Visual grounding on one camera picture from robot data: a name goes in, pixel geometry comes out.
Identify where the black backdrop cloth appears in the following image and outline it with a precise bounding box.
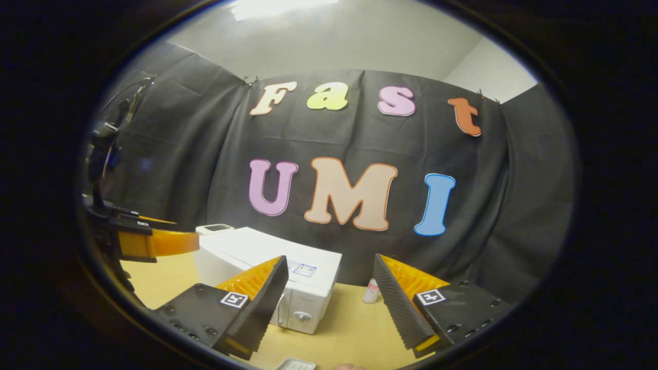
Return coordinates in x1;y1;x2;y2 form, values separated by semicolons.
82;41;575;304

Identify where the white toaster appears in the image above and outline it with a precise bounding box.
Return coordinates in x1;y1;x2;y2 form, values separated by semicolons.
195;223;235;236

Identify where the white microwave oven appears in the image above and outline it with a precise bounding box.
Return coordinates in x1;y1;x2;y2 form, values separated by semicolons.
194;227;343;335

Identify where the small clear pink-label bottle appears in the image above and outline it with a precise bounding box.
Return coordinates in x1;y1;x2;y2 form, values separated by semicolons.
362;277;382;304

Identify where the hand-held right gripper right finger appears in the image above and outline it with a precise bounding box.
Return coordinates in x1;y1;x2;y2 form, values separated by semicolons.
373;253;516;359

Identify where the white food tray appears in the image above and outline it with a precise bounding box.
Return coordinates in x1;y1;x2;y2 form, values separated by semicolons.
275;358;317;370

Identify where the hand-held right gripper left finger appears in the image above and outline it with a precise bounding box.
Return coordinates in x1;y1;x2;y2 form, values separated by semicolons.
152;255;290;361

